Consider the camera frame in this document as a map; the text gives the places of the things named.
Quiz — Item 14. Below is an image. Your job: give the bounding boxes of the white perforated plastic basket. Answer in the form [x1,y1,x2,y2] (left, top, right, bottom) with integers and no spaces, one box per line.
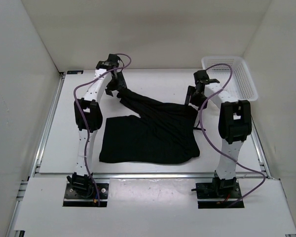
[201,56,258,102]

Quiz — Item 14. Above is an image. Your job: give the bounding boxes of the black corner bracket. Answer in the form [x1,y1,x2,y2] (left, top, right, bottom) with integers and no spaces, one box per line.
[67,70,84,75]

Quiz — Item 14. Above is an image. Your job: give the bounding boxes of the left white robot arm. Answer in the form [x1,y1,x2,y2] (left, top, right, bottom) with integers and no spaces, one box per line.
[67,54,126,203]

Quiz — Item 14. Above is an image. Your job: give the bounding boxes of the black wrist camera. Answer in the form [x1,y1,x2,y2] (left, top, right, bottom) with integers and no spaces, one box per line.
[107,54,121,68]
[193,70,210,85]

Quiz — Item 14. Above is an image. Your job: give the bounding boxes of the aluminium front rail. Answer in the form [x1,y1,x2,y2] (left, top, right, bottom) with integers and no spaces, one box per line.
[93,172,214,179]

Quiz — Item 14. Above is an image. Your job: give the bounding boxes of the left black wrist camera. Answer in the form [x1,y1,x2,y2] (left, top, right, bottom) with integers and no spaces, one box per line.
[107,54,121,68]

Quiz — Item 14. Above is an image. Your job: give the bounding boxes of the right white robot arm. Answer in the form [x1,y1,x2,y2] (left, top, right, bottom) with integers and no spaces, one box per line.
[185,79,252,198]

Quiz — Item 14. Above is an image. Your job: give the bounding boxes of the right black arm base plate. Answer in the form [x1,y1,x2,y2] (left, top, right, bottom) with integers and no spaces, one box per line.
[191,182,242,209]

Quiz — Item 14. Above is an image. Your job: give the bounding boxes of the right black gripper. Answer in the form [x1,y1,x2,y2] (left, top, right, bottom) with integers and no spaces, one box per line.
[185,86,209,111]

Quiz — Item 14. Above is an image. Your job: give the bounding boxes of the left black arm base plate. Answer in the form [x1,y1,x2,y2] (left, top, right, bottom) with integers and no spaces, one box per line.
[63,183,109,207]

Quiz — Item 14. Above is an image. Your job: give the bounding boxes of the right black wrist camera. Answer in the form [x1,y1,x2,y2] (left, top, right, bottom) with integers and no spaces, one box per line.
[193,70,210,85]

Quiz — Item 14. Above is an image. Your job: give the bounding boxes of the black shorts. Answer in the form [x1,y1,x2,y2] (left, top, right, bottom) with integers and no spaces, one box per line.
[99,89,200,165]

